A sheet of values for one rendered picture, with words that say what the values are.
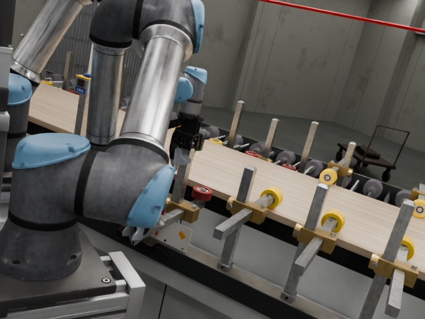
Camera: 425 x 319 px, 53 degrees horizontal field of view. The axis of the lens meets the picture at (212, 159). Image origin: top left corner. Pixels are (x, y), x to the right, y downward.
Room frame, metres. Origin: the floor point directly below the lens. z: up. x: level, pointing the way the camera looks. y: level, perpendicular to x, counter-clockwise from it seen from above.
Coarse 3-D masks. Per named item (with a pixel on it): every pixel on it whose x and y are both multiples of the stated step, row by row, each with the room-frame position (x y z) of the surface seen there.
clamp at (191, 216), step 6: (168, 198) 1.53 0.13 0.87; (168, 204) 1.51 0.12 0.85; (174, 204) 1.50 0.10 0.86; (180, 204) 1.50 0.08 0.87; (186, 204) 1.51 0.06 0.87; (168, 210) 1.50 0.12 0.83; (186, 210) 1.48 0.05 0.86; (192, 210) 1.47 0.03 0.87; (198, 210) 1.50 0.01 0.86; (186, 216) 1.47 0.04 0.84; (192, 216) 1.46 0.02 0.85; (192, 222) 1.47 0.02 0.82
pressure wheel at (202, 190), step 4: (196, 188) 1.61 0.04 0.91; (200, 188) 1.63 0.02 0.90; (204, 188) 1.64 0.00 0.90; (208, 188) 1.65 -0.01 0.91; (192, 192) 1.60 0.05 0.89; (196, 192) 1.59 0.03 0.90; (200, 192) 1.58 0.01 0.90; (204, 192) 1.59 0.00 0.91; (208, 192) 1.60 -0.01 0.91; (192, 196) 1.60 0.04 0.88; (196, 196) 1.58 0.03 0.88; (200, 196) 1.58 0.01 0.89; (204, 196) 1.58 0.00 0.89; (208, 196) 1.59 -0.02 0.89; (200, 200) 1.58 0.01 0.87; (204, 200) 1.58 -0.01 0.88; (208, 200) 1.59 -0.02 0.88
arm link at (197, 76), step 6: (186, 72) 1.42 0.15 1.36; (192, 72) 1.41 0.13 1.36; (198, 72) 1.41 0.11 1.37; (204, 72) 1.42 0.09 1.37; (192, 78) 1.41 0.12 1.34; (198, 78) 1.41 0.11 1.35; (204, 78) 1.43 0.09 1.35; (192, 84) 1.40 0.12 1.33; (198, 84) 1.41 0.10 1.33; (204, 84) 1.43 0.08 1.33; (198, 90) 1.41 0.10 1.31; (192, 96) 1.41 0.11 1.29; (198, 96) 1.42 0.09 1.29; (192, 102) 1.41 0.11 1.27; (198, 102) 1.42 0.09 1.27
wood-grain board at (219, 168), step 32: (32, 96) 2.53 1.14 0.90; (64, 96) 2.74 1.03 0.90; (64, 128) 2.01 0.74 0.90; (192, 160) 2.00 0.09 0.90; (224, 160) 2.14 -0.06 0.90; (256, 160) 2.30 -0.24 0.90; (224, 192) 1.66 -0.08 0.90; (256, 192) 1.75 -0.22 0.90; (288, 192) 1.86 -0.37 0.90; (352, 192) 2.12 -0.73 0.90; (288, 224) 1.54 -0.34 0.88; (320, 224) 1.56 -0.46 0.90; (352, 224) 1.65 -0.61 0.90; (384, 224) 1.74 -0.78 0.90; (416, 224) 1.85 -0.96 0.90; (416, 256) 1.47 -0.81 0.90
